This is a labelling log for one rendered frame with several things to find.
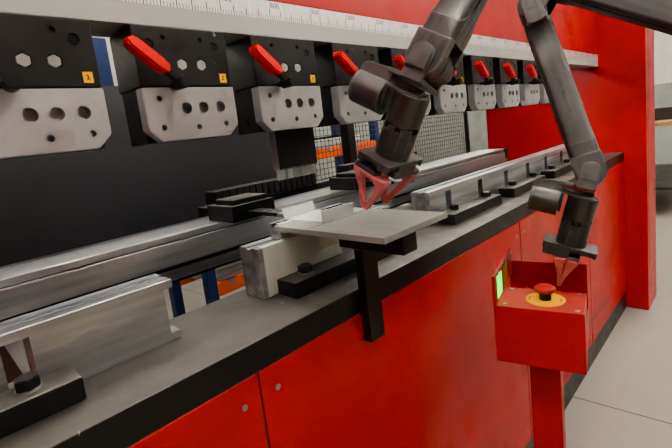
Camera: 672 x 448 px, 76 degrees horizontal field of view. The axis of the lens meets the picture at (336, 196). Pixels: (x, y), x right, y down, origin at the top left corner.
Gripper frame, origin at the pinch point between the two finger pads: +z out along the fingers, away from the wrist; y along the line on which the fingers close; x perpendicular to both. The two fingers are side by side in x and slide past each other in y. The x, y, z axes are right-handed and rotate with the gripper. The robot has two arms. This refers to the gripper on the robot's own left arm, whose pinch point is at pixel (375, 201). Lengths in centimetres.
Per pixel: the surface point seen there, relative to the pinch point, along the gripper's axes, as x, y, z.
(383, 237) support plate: 8.9, 9.3, -1.3
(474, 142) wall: -285, -748, 218
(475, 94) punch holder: -22, -70, -8
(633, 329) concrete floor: 55, -186, 90
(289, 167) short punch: -19.3, 3.0, 3.0
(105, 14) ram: -29.0, 33.0, -20.3
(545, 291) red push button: 27.1, -26.6, 11.3
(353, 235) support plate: 4.1, 9.6, 1.5
